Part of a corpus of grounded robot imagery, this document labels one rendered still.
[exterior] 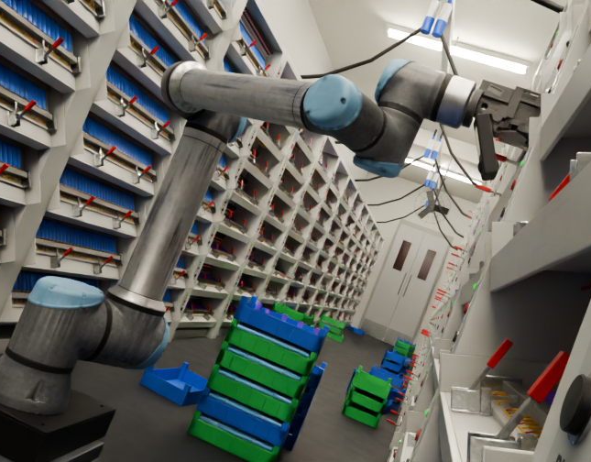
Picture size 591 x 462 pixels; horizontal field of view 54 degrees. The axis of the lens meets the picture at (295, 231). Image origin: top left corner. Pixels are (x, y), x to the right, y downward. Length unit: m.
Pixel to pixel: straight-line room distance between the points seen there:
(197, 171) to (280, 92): 0.45
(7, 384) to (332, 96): 0.90
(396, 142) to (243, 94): 0.32
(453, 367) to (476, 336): 0.05
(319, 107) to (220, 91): 0.31
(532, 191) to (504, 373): 0.25
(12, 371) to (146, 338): 0.30
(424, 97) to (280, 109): 0.26
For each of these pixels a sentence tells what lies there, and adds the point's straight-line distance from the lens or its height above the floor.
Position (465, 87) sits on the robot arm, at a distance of 1.11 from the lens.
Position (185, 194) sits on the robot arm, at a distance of 1.46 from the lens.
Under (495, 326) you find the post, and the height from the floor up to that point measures 0.66.
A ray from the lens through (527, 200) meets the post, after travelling 0.85.
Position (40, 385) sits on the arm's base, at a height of 0.19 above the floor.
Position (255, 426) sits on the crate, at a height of 0.11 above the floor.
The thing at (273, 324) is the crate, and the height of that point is 0.43.
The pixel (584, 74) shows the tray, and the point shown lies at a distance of 0.66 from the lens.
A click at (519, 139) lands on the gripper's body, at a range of 1.12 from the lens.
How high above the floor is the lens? 0.63
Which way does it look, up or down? 3 degrees up
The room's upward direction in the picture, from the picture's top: 22 degrees clockwise
